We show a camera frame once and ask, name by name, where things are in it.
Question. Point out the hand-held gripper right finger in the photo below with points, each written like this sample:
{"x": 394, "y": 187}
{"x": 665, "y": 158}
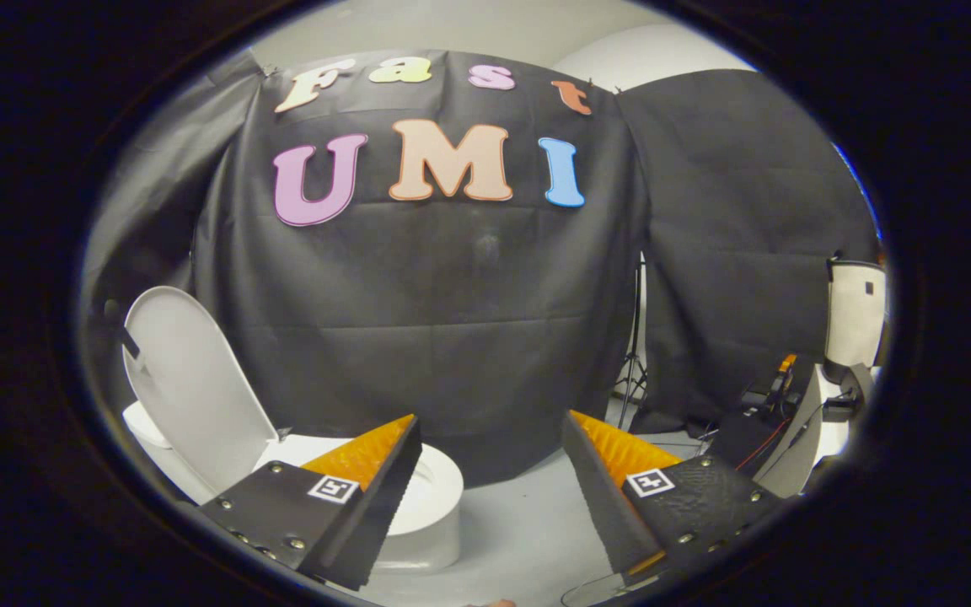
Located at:
{"x": 608, "y": 523}

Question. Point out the white toilet bowl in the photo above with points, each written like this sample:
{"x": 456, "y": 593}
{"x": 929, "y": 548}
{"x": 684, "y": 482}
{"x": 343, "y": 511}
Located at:
{"x": 431, "y": 514}

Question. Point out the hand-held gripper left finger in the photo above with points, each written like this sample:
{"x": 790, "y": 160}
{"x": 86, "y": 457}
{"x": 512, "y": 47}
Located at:
{"x": 376, "y": 514}

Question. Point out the plain black backdrop cloth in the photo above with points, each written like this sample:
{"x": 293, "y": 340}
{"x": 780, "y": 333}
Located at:
{"x": 747, "y": 253}
{"x": 157, "y": 211}

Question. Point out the black and orange device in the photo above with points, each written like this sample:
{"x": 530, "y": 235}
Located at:
{"x": 759, "y": 421}

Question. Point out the white panel with dark frame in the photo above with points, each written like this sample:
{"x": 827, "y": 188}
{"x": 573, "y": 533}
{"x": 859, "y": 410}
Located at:
{"x": 855, "y": 316}

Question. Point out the black tripod stand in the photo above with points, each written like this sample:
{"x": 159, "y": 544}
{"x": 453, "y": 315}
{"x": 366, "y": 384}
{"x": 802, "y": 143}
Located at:
{"x": 635, "y": 354}

